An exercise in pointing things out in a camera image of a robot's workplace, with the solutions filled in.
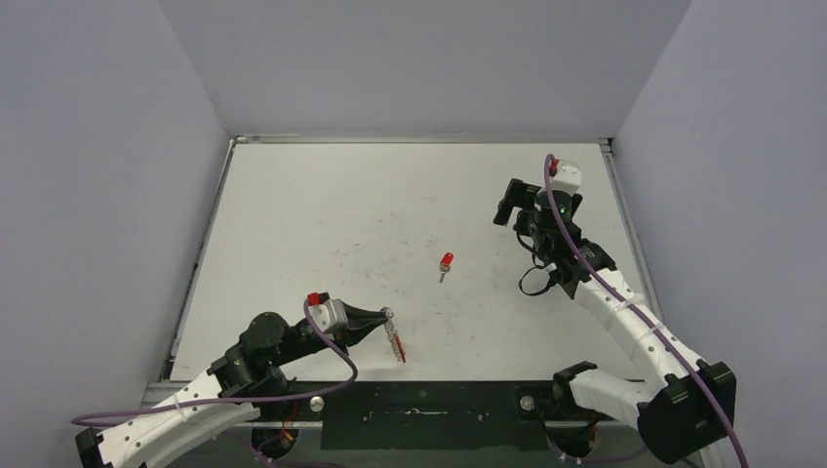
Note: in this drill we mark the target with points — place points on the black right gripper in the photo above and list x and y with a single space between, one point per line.
512 201

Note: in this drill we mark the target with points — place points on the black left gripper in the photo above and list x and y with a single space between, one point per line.
362 322

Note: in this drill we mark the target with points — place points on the large keyring with red grip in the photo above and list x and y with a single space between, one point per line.
393 337

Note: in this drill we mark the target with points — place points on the red tagged key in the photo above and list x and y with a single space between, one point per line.
445 266

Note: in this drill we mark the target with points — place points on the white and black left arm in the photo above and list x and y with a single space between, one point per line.
246 383

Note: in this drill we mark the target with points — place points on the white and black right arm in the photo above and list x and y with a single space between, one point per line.
646 362

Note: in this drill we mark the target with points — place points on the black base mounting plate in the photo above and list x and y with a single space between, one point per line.
411 415

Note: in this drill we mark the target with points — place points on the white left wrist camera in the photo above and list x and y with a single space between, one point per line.
328 314

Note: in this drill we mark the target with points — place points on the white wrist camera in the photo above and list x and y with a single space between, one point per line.
328 314
565 176

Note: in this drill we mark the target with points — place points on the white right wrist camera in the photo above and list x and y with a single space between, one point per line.
565 176

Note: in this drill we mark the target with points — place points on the aluminium front rail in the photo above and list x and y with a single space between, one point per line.
677 406

